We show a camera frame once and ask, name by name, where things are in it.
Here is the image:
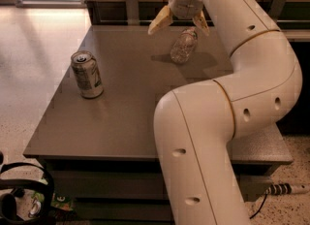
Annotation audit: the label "metal wall bracket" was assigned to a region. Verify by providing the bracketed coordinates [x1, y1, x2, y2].
[267, 0, 287, 21]
[125, 0, 140, 20]

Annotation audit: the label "striped cable connector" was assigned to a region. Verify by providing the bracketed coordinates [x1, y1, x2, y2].
[265, 183, 310, 196]

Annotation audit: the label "right metal wall bracket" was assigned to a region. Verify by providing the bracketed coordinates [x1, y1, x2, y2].
[267, 0, 287, 21]

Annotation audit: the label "silver soda can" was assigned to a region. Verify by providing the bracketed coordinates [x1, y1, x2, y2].
[71, 50, 104, 99]

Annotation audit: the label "left metal wall bracket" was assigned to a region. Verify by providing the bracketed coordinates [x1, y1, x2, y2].
[125, 0, 140, 20]

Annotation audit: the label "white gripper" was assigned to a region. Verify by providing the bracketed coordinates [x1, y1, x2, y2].
[148, 0, 209, 36]

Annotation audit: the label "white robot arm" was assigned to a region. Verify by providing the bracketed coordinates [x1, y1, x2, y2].
[149, 0, 302, 225]

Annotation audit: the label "black headphones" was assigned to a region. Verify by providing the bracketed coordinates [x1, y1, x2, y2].
[0, 162, 56, 225]

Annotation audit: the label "grey drawer cabinet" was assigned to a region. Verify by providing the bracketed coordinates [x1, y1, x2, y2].
[22, 24, 295, 224]

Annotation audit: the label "green snack bag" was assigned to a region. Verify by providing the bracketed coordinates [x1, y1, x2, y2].
[28, 191, 74, 218]

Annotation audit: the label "clear plastic water bottle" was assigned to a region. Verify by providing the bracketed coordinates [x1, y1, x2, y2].
[170, 27, 198, 64]

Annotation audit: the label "black cable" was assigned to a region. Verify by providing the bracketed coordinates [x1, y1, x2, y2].
[248, 193, 269, 220]

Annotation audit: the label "horizontal metal rail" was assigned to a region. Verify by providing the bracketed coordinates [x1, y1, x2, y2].
[99, 19, 310, 24]

